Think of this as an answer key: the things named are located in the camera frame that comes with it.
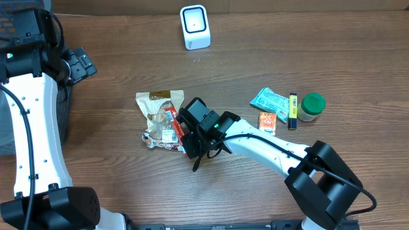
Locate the orange small snack box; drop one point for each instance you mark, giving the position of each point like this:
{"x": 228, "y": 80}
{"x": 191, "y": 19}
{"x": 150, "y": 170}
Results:
{"x": 267, "y": 122}

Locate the red snack stick packet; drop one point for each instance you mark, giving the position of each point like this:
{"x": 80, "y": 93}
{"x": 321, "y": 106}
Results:
{"x": 171, "y": 114}

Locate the teal plastic packet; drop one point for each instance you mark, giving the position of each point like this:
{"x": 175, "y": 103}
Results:
{"x": 269, "y": 101}

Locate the beige snack pouch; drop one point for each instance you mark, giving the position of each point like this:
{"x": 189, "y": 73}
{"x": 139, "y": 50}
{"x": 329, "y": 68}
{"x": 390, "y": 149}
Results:
{"x": 152, "y": 105}

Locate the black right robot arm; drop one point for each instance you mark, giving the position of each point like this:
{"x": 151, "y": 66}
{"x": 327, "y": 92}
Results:
{"x": 321, "y": 183}

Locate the yellow highlighter pen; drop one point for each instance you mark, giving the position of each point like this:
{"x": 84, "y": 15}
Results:
{"x": 292, "y": 116}

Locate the green lid jar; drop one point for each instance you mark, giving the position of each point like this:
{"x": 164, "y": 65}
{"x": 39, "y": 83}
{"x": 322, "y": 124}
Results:
{"x": 311, "y": 106}

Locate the grey plastic mesh basket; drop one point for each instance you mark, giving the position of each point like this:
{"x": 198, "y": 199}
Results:
{"x": 63, "y": 110}

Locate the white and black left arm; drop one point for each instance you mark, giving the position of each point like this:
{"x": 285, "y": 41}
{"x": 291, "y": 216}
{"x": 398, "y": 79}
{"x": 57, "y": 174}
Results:
{"x": 35, "y": 65}

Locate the white barcode scanner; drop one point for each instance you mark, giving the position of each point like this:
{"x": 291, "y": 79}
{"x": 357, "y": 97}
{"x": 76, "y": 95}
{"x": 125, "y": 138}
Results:
{"x": 195, "y": 27}

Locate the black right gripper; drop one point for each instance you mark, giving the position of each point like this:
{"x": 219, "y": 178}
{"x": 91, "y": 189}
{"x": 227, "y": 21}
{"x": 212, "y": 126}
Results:
{"x": 186, "y": 135}

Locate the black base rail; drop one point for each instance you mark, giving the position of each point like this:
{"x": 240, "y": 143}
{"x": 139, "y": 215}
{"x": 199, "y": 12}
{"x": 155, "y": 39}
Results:
{"x": 273, "y": 225}

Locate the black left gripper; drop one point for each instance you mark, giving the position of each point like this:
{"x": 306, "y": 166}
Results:
{"x": 84, "y": 64}

